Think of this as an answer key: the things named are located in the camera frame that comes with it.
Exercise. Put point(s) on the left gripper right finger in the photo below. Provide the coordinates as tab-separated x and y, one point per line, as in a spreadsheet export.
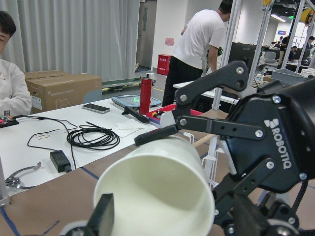
247	218

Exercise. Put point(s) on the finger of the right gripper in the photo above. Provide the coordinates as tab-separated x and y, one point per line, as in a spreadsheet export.
156	134

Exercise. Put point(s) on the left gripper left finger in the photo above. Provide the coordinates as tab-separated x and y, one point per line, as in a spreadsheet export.
101	221

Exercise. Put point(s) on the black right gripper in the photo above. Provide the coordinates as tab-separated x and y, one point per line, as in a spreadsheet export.
271	139

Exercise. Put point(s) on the white cream plastic cup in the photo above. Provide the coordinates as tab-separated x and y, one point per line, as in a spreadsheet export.
159	189

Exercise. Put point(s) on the red water bottle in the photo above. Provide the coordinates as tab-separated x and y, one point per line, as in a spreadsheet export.
145	95

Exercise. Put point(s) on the blue teach pendant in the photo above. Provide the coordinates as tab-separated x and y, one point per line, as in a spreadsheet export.
133	101

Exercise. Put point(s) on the black smartphone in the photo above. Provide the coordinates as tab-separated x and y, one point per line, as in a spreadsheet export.
96	108

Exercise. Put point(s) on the black power adapter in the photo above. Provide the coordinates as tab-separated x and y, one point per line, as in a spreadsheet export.
60	161

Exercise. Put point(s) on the man in white shirt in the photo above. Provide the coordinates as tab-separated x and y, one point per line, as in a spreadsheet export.
197	50

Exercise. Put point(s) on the cardboard box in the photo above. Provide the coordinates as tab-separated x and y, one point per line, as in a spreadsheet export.
56	89

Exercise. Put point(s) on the seated person white sweater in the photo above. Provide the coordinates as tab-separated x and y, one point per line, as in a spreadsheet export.
15	98

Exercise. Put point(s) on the white wire cup rack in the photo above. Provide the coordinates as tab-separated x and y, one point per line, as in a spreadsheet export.
210	161

